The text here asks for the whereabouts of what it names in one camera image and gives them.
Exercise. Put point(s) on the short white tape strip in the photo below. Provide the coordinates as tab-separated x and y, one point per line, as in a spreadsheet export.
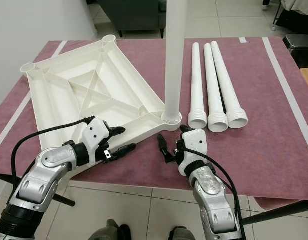
243	40

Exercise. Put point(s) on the dark grey lidded bin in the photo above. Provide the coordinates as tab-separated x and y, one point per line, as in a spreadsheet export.
299	50

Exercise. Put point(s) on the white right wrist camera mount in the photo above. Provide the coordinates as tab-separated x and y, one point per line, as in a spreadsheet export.
194	142

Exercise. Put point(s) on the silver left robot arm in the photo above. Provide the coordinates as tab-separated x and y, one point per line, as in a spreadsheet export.
38	185

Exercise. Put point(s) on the grey robot foot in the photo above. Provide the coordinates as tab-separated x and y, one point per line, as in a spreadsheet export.
107	231
186	234

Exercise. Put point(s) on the grey robot left foot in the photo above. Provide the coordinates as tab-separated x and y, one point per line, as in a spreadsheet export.
107	231

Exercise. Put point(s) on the maroon table cloth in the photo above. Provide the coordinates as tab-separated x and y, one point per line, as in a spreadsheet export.
274	160

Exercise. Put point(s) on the grey robot right foot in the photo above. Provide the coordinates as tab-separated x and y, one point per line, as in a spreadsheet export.
186	234

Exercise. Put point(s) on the dark grey armchair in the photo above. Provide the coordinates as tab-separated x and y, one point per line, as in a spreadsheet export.
128	15

